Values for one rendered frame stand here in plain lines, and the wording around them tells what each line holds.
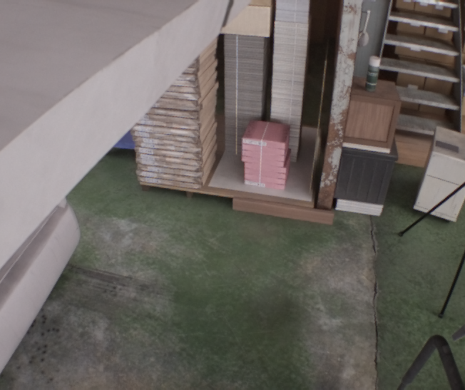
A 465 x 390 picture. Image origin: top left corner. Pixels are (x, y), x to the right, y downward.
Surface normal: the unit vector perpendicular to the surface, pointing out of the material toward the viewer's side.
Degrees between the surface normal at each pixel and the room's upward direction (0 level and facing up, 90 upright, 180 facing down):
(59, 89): 11
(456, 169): 90
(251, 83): 90
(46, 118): 106
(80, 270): 0
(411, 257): 0
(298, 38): 90
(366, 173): 90
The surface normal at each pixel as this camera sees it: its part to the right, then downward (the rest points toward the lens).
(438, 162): -0.47, 0.55
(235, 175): 0.00, -0.78
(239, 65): -0.23, 0.61
